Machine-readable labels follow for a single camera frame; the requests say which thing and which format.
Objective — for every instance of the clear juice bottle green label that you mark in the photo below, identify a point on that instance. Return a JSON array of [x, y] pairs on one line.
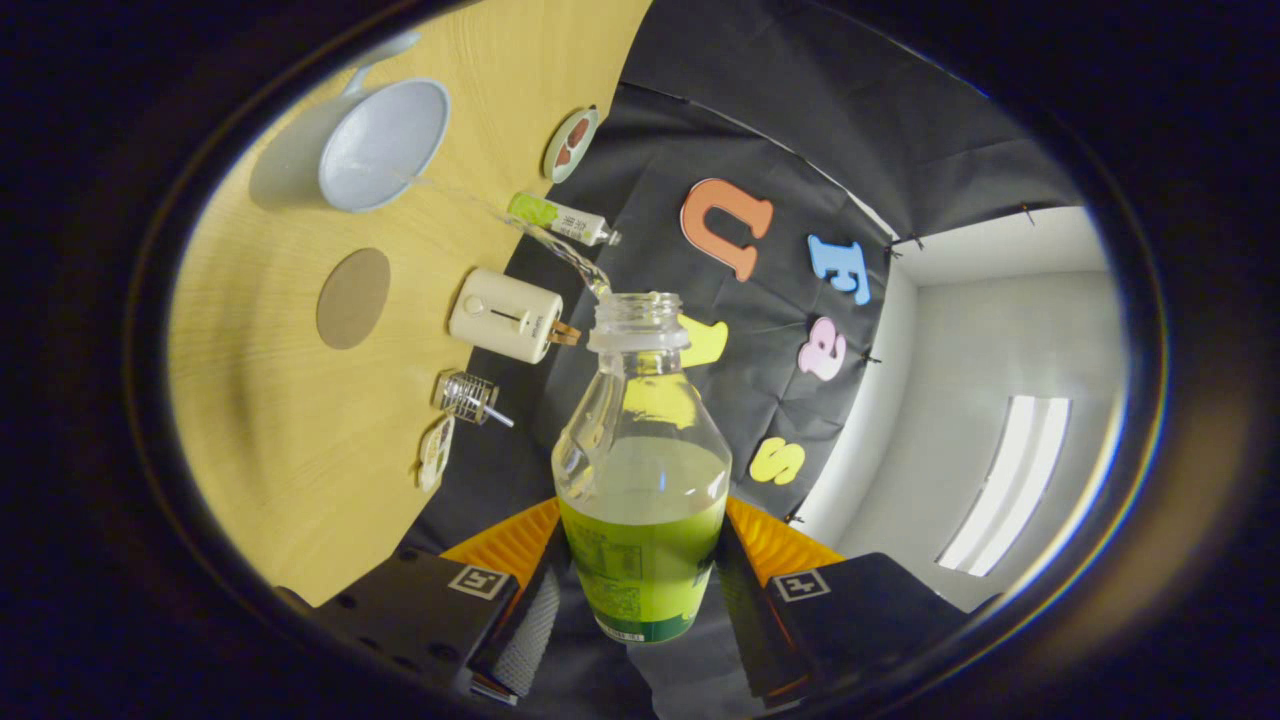
[[640, 570]]

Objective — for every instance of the bread slice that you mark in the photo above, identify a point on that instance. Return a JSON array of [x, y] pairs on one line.
[[565, 333]]

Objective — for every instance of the white divided dish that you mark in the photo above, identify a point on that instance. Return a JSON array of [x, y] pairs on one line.
[[436, 455]]

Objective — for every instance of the pale green plate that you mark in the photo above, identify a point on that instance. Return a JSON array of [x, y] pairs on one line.
[[555, 172]]

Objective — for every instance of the white toaster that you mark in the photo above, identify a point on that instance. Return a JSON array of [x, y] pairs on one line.
[[500, 312]]

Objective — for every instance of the ceiling light panel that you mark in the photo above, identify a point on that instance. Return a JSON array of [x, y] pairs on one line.
[[1010, 480]]

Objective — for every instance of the wooden table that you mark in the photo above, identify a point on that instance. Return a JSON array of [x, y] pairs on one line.
[[270, 430]]

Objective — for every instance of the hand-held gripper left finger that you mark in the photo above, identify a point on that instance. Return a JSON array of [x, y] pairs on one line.
[[420, 600]]

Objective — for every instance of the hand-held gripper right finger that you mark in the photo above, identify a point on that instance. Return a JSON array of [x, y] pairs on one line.
[[870, 610]]

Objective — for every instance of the white cup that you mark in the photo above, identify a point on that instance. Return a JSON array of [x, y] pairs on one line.
[[385, 150]]

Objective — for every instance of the round brown coaster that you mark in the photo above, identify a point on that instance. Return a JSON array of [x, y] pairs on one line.
[[353, 298]]

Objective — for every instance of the tall white green drink bottle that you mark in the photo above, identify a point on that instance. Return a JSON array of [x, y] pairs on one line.
[[560, 218]]

